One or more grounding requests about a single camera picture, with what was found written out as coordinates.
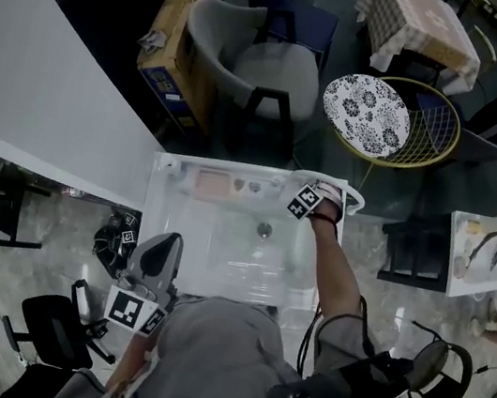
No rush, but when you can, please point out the white curved faucet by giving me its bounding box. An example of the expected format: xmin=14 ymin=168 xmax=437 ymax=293
xmin=266 ymin=162 xmax=370 ymax=220

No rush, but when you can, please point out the pale wooden chair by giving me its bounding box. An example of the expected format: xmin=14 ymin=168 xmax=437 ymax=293
xmin=464 ymin=23 xmax=497 ymax=71

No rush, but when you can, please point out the round floral seat cushion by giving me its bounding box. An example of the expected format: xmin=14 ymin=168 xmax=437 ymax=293
xmin=313 ymin=68 xmax=419 ymax=164

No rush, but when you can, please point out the table with checked tablecloth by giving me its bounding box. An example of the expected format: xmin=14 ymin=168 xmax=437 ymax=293
xmin=343 ymin=0 xmax=493 ymax=100

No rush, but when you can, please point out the black office chair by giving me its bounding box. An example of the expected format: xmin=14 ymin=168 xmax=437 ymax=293
xmin=0 ymin=353 xmax=105 ymax=398
xmin=0 ymin=265 xmax=129 ymax=380

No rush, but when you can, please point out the crumpled grey paper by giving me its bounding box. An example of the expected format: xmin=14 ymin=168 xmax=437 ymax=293
xmin=135 ymin=28 xmax=167 ymax=55

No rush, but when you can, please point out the person's right forearm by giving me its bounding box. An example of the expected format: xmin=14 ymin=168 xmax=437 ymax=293
xmin=290 ymin=213 xmax=381 ymax=338

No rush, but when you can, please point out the black bag with cables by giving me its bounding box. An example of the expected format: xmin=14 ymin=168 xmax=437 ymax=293
xmin=86 ymin=207 xmax=144 ymax=283

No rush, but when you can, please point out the white sink with black stand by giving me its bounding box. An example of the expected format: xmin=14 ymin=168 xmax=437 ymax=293
xmin=374 ymin=193 xmax=497 ymax=306

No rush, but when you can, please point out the black round-seat rattan chair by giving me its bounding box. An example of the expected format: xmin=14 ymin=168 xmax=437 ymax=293
xmin=399 ymin=320 xmax=481 ymax=398

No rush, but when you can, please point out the grey armchair with black legs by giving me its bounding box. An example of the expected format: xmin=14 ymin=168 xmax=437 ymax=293
xmin=165 ymin=0 xmax=334 ymax=166

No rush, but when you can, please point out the black shoulder-mounted device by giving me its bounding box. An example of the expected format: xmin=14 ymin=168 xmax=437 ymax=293
xmin=265 ymin=334 xmax=416 ymax=398

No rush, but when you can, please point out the small white pump bottle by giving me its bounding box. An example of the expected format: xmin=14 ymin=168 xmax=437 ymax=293
xmin=157 ymin=152 xmax=186 ymax=178

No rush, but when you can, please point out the blue upholstered chair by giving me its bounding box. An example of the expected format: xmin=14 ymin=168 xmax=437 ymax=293
xmin=227 ymin=0 xmax=344 ymax=66

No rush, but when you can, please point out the large flat cardboard box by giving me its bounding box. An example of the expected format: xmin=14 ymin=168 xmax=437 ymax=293
xmin=126 ymin=0 xmax=235 ymax=140

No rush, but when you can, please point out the gold wire chair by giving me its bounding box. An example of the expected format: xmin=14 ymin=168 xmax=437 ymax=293
xmin=322 ymin=66 xmax=469 ymax=206

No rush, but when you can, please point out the curved metal faucet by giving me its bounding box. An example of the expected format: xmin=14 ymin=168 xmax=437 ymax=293
xmin=464 ymin=224 xmax=497 ymax=276

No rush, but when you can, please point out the dark grey chair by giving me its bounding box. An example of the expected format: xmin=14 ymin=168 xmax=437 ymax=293
xmin=406 ymin=92 xmax=497 ymax=172

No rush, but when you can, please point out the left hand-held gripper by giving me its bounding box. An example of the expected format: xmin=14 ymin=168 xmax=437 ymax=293
xmin=101 ymin=222 xmax=189 ymax=341

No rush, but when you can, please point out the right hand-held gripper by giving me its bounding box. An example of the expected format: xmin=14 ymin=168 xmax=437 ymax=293
xmin=284 ymin=176 xmax=350 ymax=229

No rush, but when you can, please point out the white sink with metal stand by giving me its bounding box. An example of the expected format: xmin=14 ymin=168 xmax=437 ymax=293
xmin=128 ymin=145 xmax=356 ymax=323

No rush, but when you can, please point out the person's left forearm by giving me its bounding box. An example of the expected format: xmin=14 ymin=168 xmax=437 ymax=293
xmin=103 ymin=329 xmax=158 ymax=398

